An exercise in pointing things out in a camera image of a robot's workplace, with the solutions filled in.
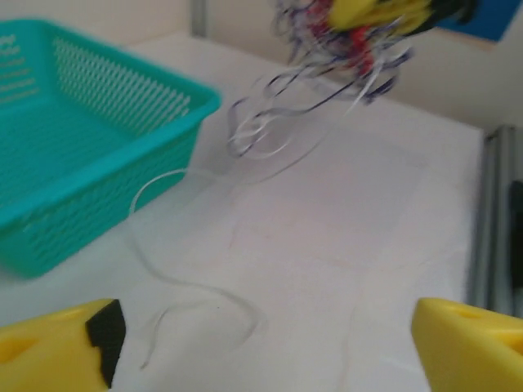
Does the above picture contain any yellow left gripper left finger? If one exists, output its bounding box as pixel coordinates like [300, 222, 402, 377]
[0, 298, 126, 392]

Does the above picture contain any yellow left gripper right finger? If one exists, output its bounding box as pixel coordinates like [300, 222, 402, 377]
[410, 296, 523, 392]

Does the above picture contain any thin red cable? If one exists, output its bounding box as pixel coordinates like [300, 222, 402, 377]
[306, 0, 375, 78]

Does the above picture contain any thin dark cable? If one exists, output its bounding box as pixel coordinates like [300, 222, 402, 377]
[226, 0, 413, 158]

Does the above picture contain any thin white cable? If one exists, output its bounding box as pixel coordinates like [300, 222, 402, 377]
[128, 40, 413, 371]

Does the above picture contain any teal plastic basket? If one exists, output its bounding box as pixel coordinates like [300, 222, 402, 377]
[0, 18, 224, 281]

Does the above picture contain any aluminium side rail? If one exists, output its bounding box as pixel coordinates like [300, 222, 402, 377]
[468, 125, 523, 319]

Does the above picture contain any aluminium frame post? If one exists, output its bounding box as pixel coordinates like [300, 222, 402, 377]
[190, 0, 214, 38]

